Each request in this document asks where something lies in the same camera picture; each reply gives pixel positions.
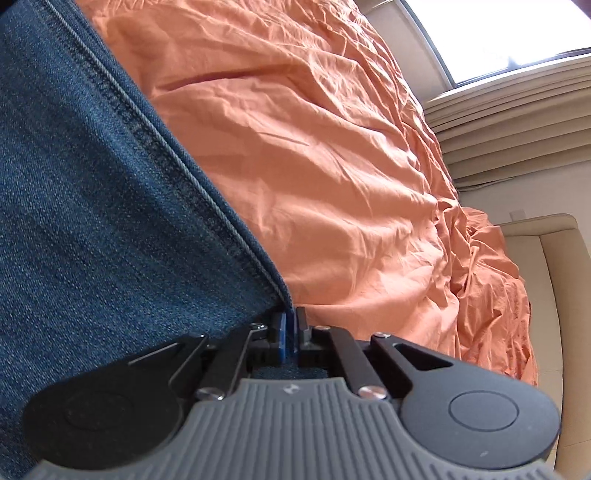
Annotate beige cushioned bench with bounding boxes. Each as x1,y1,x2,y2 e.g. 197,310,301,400
499,213,591,462

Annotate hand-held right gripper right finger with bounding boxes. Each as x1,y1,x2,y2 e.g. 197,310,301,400
294,307,455,401

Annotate orange bed sheet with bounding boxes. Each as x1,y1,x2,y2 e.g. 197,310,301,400
76,0,541,388

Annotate bright window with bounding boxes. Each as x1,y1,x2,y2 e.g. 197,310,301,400
399,0,591,88

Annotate beige pleated curtain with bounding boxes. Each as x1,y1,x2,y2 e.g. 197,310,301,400
422,53,591,190

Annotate blue denim pants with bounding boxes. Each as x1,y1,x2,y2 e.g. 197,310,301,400
0,0,328,480

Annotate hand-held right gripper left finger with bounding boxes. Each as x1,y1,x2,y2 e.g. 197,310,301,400
128,312,288,401

